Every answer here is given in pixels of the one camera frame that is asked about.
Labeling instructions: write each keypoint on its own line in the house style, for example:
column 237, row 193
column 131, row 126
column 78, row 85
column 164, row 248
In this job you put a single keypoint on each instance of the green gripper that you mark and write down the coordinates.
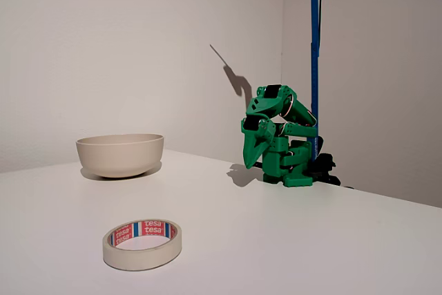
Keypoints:
column 253, row 141

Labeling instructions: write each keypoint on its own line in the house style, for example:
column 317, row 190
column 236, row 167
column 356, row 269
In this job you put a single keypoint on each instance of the beige tesa masking tape roll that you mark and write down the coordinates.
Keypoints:
column 138, row 261

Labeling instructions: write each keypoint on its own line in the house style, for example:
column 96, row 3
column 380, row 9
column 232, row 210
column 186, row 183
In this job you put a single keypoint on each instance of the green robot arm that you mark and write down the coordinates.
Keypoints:
column 276, row 163

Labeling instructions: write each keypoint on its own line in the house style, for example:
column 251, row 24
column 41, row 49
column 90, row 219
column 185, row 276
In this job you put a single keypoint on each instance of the black table clamp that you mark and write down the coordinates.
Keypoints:
column 324, row 165

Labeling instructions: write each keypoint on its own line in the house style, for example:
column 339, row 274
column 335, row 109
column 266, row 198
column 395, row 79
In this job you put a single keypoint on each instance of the beige bowl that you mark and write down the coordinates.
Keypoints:
column 119, row 157

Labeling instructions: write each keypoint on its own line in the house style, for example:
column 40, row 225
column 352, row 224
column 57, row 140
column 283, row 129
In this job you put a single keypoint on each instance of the blue camera pole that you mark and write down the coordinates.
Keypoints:
column 314, row 32

